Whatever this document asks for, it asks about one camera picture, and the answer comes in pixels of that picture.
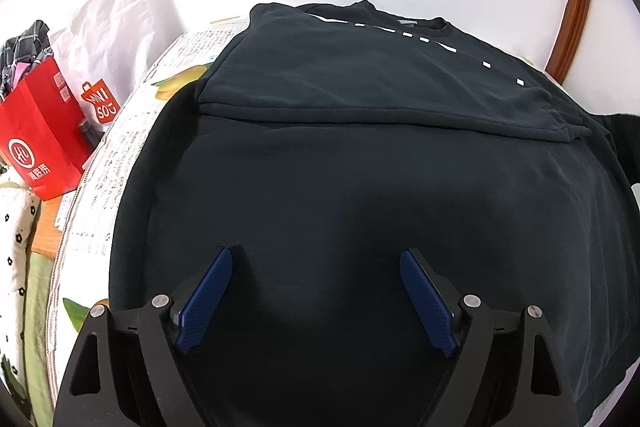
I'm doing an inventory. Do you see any brown wooden door frame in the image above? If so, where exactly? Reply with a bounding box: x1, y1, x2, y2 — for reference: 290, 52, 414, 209
544, 0, 596, 84

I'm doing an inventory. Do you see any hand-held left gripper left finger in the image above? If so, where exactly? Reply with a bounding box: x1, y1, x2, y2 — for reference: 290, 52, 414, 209
52, 246, 234, 427

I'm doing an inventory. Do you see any black sweatshirt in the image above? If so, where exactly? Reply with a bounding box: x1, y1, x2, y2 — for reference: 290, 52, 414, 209
107, 0, 640, 427

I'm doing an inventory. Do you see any white dotted quilt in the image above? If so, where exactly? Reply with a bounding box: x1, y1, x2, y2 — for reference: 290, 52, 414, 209
0, 179, 42, 388

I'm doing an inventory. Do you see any wooden stool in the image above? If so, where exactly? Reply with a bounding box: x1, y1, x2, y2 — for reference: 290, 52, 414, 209
31, 194, 77, 264

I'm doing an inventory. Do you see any fruit printed bed sheet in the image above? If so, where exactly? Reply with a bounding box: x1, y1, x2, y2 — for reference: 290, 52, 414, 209
45, 14, 640, 427

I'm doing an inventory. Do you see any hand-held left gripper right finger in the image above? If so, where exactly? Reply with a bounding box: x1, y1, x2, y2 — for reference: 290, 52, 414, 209
399, 248, 584, 427

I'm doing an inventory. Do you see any white Miniso plastic bag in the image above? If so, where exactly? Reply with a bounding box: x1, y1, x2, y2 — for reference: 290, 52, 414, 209
49, 0, 157, 135

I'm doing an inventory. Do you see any red paper bag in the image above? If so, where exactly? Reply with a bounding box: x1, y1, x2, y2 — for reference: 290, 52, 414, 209
0, 57, 96, 202

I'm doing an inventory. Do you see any plaid cloth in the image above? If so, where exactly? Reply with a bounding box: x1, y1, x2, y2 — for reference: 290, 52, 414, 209
0, 21, 54, 104

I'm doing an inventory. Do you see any light green cloth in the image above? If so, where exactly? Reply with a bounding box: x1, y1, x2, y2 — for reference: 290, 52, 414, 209
22, 252, 57, 427

